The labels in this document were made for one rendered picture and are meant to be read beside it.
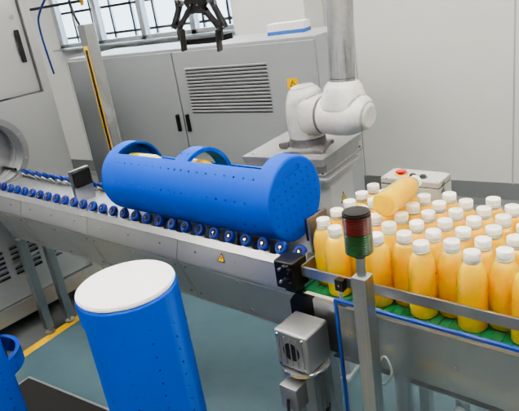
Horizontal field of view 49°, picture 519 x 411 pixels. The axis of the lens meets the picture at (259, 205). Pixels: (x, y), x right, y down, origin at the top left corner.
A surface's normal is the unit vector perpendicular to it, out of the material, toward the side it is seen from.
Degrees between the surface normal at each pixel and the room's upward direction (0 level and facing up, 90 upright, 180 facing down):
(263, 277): 71
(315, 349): 90
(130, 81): 90
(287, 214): 90
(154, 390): 90
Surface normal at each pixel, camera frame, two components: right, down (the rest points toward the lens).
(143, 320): 0.44, 0.26
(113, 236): -0.65, 0.04
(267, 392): -0.15, -0.92
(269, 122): -0.54, 0.37
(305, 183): 0.76, 0.12
